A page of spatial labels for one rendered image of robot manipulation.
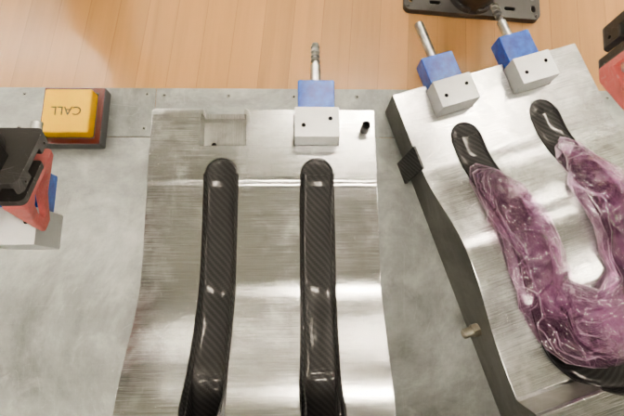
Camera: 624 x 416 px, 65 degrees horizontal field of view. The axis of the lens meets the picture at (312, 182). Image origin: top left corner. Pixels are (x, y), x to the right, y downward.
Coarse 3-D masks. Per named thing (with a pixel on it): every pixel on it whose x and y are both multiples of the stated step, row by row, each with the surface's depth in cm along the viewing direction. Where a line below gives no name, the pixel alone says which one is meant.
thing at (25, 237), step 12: (48, 192) 49; (36, 204) 48; (0, 216) 46; (12, 216) 46; (60, 216) 51; (0, 228) 46; (12, 228) 46; (24, 228) 46; (36, 228) 46; (48, 228) 49; (60, 228) 51; (0, 240) 46; (12, 240) 46; (24, 240) 46; (36, 240) 46; (48, 240) 49
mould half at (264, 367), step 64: (192, 128) 56; (256, 128) 57; (192, 192) 55; (256, 192) 55; (192, 256) 53; (256, 256) 54; (192, 320) 50; (256, 320) 50; (128, 384) 46; (256, 384) 46; (384, 384) 46
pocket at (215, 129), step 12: (204, 120) 59; (216, 120) 59; (228, 120) 59; (240, 120) 59; (204, 132) 59; (216, 132) 59; (228, 132) 59; (240, 132) 59; (204, 144) 59; (216, 144) 59; (228, 144) 59; (240, 144) 59
